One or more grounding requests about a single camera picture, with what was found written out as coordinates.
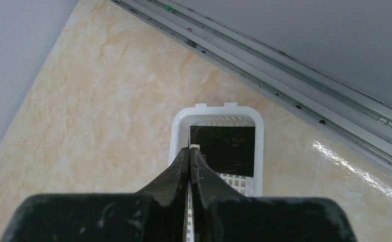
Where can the black credit card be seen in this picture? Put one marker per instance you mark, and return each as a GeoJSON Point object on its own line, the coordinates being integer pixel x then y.
{"type": "Point", "coordinates": [228, 150]}

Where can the aluminium frame rail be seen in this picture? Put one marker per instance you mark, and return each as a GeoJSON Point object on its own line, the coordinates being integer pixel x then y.
{"type": "Point", "coordinates": [360, 120]}

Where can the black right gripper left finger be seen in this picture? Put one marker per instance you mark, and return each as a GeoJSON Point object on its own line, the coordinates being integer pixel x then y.
{"type": "Point", "coordinates": [157, 212]}

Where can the white plastic basket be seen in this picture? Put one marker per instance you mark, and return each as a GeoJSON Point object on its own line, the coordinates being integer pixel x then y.
{"type": "Point", "coordinates": [228, 115]}

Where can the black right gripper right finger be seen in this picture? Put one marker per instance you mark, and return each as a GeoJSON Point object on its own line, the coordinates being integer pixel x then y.
{"type": "Point", "coordinates": [221, 213]}

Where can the grey credit card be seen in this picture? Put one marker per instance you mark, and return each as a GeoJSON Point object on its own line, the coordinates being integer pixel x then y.
{"type": "Point", "coordinates": [190, 213]}

